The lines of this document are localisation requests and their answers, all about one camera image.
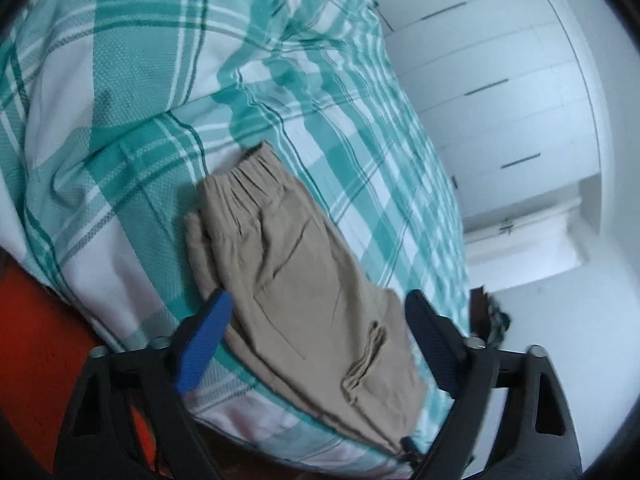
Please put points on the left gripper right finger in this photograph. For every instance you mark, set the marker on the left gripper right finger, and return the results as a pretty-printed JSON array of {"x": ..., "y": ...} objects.
[{"x": 536, "y": 437}]

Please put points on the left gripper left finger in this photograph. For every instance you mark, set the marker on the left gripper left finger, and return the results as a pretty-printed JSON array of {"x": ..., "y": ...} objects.
[{"x": 126, "y": 418}]

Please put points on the khaki beige pants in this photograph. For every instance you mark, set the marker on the khaki beige pants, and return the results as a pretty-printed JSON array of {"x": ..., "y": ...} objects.
[{"x": 306, "y": 319}]

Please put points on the orange fleece garment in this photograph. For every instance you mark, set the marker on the orange fleece garment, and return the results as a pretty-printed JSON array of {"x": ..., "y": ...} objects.
[{"x": 44, "y": 345}]

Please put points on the pile of dark clothes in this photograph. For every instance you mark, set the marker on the pile of dark clothes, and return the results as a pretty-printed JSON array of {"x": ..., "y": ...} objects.
[{"x": 499, "y": 322}]

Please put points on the dark wooden side table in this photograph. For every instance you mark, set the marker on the dark wooden side table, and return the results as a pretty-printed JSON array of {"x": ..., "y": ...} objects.
[{"x": 480, "y": 324}]

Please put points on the white door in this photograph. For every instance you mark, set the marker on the white door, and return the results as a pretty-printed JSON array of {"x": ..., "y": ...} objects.
[{"x": 526, "y": 249}]

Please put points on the teal plaid bed cover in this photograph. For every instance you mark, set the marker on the teal plaid bed cover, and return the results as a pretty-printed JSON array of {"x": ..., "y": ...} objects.
[{"x": 113, "y": 110}]

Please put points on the white wardrobe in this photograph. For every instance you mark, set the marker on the white wardrobe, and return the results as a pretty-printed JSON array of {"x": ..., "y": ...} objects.
[{"x": 500, "y": 92}]

